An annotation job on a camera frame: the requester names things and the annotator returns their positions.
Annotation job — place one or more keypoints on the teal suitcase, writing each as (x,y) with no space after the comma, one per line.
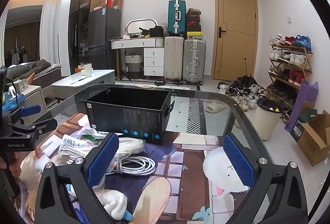
(176,18)

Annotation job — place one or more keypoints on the oval white mirror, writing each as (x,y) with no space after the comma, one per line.
(139,25)

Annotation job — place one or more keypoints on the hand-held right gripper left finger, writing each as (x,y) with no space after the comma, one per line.
(103,159)

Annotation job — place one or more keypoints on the stack of shoe boxes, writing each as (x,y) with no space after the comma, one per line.
(193,24)

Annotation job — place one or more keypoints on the brown cardboard box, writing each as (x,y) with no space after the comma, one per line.
(314,141)

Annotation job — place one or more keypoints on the black cardboard box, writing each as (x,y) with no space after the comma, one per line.
(129,115)

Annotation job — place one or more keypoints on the white printed packet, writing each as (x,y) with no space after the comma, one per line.
(69,151)

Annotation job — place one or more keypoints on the dark wardrobe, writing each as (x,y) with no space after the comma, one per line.
(80,20)

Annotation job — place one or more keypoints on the white cabinet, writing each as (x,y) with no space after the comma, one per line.
(33,100)

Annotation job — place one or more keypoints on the silver suitcase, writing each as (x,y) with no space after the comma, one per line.
(193,61)

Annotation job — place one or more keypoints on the bed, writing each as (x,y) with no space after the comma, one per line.
(38,69)

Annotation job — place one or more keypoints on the purple yoga mat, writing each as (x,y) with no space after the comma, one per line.
(301,103)

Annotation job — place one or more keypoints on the white fluffy cloth roll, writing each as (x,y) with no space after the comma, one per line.
(114,203)

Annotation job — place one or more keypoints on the black bag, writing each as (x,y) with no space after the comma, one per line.
(156,31)

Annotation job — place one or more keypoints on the white coffee table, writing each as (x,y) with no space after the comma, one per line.
(77,85)

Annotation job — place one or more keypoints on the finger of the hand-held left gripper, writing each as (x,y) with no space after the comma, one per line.
(43,126)
(29,110)

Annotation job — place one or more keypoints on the beige slipper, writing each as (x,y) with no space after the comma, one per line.
(214,107)

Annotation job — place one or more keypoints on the wooden door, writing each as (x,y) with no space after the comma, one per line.
(236,33)

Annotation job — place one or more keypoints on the white trash bin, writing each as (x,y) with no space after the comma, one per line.
(268,123)

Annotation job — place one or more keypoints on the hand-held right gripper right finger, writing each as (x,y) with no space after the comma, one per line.
(239,159)

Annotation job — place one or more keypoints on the blue plastic bag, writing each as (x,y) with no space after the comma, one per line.
(10,101)

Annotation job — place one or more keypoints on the wicker basket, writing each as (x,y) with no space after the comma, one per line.
(133,66)

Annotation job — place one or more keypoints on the wooden shoe rack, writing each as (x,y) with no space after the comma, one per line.
(291,69)

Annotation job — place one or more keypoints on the green white packet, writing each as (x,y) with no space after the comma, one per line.
(89,133)

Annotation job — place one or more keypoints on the person's left hand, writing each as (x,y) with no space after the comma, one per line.
(15,166)

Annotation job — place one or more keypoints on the dark grey fridge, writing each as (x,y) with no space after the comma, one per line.
(103,38)

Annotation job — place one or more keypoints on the green box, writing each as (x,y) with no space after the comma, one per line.
(300,123)

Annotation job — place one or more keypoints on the printed desk mat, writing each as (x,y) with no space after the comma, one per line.
(190,162)

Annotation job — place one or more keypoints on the white curtain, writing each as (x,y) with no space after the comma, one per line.
(51,30)

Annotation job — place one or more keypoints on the white cup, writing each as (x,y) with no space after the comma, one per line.
(88,70)

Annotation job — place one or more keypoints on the pile of shoes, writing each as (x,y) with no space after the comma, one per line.
(245,92)

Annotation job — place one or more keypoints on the white vanity desk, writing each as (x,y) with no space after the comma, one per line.
(153,59)

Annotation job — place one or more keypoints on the beige suitcase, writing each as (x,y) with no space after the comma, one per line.
(174,59)

